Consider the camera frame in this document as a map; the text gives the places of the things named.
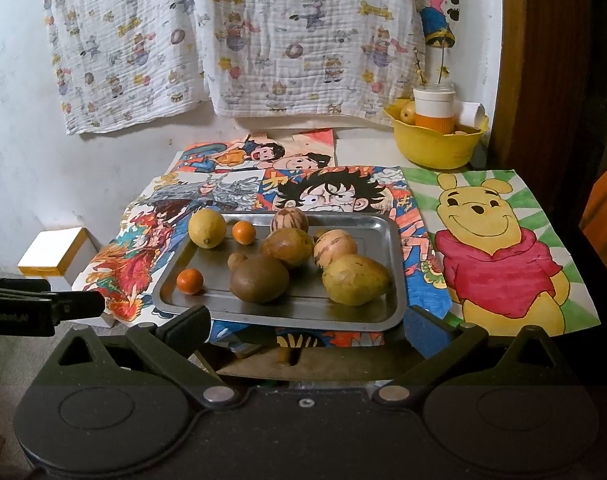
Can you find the yellow lemon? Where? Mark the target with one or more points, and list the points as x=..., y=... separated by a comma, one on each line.
x=207, y=228

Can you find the yellow fruit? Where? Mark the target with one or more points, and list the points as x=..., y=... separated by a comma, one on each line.
x=408, y=111

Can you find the small orange tangerine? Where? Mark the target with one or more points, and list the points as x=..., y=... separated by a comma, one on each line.
x=243, y=232
x=190, y=281

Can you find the green yellow mango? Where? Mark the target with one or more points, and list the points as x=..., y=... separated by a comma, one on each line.
x=356, y=279

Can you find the orange cloth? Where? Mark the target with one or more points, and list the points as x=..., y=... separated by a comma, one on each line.
x=606, y=200

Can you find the small brown round fruit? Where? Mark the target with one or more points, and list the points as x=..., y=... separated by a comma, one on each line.
x=236, y=261

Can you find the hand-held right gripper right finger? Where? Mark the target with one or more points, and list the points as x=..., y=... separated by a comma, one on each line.
x=423, y=330

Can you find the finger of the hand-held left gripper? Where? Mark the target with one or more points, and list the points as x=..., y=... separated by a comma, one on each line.
x=78, y=305
x=13, y=287

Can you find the white and yellow box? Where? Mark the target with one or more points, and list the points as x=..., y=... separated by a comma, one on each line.
x=53, y=252

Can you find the shouting black-haired boy drawing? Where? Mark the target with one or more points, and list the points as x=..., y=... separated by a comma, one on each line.
x=333, y=190

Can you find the yellow bear drawing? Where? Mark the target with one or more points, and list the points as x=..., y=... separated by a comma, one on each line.
x=493, y=250

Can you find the striped pepino melon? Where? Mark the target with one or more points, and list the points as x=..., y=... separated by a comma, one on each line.
x=335, y=246
x=289, y=220

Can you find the brownish mango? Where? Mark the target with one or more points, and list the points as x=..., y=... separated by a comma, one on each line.
x=286, y=247

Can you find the yellow plastic bowl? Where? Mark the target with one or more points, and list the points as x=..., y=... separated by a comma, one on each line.
x=438, y=147

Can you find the white and orange cup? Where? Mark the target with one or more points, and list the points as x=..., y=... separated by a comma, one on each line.
x=434, y=107

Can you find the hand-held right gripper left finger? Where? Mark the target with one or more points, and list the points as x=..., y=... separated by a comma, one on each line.
x=186, y=327

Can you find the brown sapodilla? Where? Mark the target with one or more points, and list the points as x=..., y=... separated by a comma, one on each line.
x=259, y=278

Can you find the wooden door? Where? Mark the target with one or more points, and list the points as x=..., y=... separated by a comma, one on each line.
x=543, y=60

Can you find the white paper roll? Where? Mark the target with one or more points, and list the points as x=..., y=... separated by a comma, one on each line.
x=471, y=114

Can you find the metal tray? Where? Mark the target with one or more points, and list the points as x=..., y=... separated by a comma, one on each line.
x=308, y=305

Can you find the yellow flower twig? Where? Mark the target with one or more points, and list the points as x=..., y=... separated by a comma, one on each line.
x=423, y=67

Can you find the printed blanket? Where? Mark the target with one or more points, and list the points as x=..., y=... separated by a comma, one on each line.
x=233, y=40

